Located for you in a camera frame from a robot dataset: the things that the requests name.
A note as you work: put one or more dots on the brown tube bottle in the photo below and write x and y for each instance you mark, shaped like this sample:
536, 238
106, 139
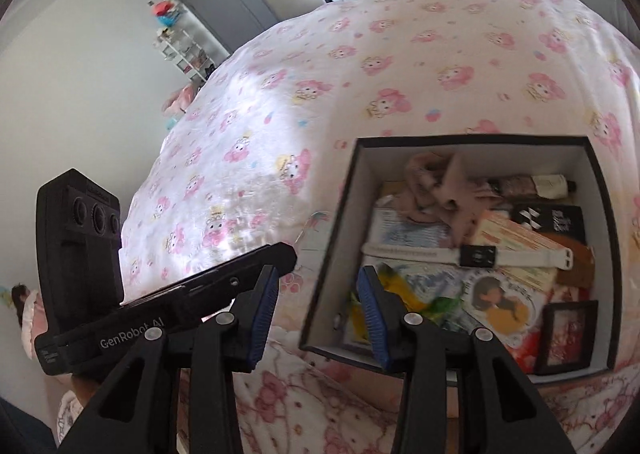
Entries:
545, 186

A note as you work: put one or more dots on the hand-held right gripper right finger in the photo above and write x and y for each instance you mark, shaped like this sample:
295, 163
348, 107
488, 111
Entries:
372, 314

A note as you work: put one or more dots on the yellow plastic corn toy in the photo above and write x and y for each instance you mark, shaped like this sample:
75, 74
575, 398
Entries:
400, 291

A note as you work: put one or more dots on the pink fleece blanket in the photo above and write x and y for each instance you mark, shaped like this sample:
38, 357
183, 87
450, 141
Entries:
310, 409

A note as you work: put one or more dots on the black picture frame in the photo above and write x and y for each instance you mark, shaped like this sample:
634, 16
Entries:
570, 334

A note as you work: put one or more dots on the beige pink cloth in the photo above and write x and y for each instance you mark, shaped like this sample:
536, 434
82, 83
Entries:
450, 194

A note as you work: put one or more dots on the black packaging box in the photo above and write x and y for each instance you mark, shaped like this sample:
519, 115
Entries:
560, 221

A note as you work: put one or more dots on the red printed packet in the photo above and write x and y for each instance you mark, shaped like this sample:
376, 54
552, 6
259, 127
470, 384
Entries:
522, 356

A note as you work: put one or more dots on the pink printed blanket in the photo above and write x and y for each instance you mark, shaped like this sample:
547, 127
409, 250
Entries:
400, 59

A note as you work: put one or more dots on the cartoon girl card packet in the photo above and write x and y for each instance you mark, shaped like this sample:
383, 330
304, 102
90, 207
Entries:
505, 234

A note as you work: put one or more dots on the cartoon girl card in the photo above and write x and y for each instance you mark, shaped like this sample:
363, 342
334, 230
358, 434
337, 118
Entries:
500, 304

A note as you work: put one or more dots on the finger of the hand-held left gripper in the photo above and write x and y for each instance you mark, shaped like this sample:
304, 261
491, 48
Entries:
225, 274

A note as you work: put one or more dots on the black cardboard box container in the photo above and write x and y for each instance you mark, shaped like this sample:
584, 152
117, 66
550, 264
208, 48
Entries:
340, 214

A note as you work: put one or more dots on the white shelf rack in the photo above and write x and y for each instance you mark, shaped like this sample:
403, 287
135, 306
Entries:
195, 49

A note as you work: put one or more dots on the pink and blue plush toy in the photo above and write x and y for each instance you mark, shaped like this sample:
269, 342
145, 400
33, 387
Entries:
165, 14

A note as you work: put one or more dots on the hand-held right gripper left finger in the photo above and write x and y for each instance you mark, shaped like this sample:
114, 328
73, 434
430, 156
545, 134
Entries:
262, 314

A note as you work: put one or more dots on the wooden comb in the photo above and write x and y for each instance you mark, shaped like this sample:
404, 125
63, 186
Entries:
580, 269

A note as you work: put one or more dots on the white patterned packet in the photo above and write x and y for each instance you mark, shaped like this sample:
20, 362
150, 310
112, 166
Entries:
400, 234

